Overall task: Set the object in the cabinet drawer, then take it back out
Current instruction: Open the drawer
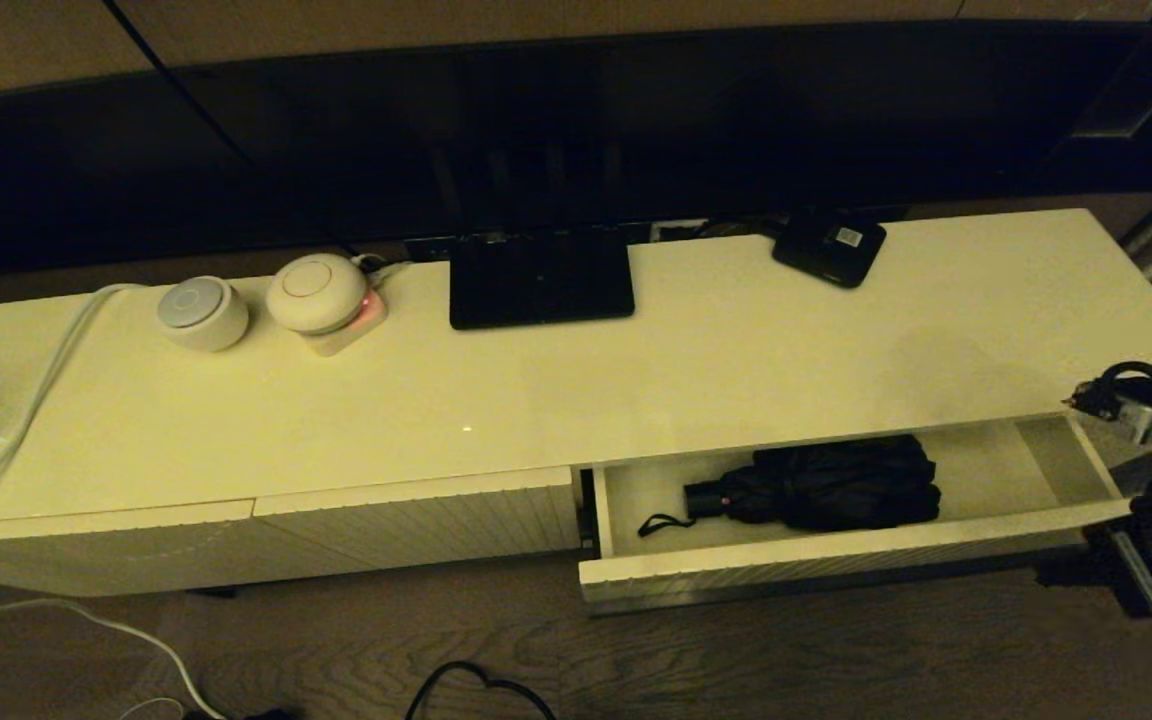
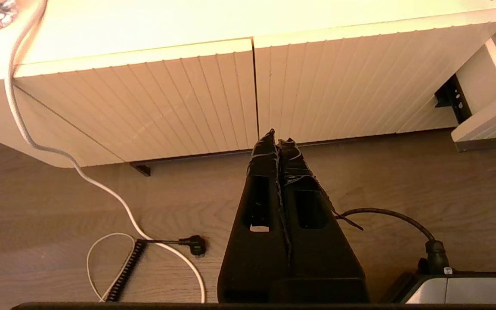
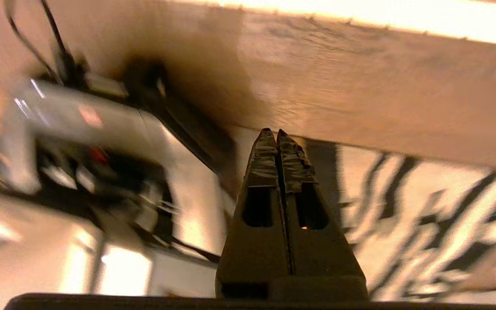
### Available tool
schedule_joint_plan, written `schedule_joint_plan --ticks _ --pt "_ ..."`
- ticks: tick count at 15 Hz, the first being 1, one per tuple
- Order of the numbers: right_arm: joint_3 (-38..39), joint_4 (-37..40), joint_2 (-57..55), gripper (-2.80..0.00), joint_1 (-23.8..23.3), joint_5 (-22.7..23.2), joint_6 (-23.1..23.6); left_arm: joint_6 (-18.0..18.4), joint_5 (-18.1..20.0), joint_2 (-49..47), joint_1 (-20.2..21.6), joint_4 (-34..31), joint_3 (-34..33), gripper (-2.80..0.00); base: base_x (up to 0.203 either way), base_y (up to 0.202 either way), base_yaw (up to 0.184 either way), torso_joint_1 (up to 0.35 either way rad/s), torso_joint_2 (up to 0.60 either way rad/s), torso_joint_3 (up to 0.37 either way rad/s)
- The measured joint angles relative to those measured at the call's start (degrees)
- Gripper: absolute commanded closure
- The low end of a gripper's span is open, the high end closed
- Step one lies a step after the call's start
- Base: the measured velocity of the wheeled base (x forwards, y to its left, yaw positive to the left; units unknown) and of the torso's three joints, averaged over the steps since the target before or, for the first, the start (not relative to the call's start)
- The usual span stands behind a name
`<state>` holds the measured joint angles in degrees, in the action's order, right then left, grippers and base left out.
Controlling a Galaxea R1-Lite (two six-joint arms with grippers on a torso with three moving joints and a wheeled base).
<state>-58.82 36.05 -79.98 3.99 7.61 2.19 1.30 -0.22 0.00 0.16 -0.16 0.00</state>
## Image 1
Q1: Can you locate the black umbrella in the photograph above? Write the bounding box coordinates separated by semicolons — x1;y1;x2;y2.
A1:
638;434;942;538

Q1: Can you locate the white cabinet drawer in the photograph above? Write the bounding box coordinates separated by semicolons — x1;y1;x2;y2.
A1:
579;410;1137;616

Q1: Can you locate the white ribbed cabinet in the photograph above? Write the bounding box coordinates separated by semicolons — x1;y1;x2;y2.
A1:
0;208;1152;601

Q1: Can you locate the black set-top box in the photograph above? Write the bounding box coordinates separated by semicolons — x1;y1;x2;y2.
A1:
771;210;888;291

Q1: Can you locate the black flat screen television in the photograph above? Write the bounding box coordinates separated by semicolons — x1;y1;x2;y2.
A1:
0;22;1152;283

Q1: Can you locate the white ribbed cabinet door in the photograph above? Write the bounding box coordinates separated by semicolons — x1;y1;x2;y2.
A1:
252;466;583;581
0;498;259;601

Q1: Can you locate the white power strip red light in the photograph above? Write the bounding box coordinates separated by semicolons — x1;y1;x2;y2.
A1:
301;290;390;359

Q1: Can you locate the cream round dome device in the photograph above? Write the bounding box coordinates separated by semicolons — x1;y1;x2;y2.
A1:
266;253;370;336

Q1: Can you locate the white speaker with grey top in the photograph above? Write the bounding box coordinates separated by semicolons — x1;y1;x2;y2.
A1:
156;276;251;352

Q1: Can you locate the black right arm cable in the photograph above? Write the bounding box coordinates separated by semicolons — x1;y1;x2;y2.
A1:
1064;361;1152;444

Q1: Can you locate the black television pedestal base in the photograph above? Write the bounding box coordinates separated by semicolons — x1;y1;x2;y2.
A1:
449;228;635;332

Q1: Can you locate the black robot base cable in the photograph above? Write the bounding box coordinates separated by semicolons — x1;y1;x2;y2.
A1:
404;660;557;720

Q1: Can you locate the thick white power cable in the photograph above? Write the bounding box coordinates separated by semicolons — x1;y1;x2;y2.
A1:
0;285;227;720

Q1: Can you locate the thin black hanging cable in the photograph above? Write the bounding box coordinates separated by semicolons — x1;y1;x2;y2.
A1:
104;0;177;73

